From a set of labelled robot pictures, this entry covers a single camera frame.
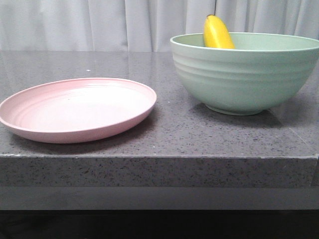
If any yellow banana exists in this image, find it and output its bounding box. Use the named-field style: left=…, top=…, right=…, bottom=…
left=203, top=14, right=235, bottom=49

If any pink plate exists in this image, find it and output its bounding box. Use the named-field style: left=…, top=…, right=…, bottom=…
left=0, top=78, right=157, bottom=143

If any green bowl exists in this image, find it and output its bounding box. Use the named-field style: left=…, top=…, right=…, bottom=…
left=170, top=32, right=319, bottom=116

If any white curtain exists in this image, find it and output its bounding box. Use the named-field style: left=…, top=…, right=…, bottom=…
left=0, top=0, right=319, bottom=52

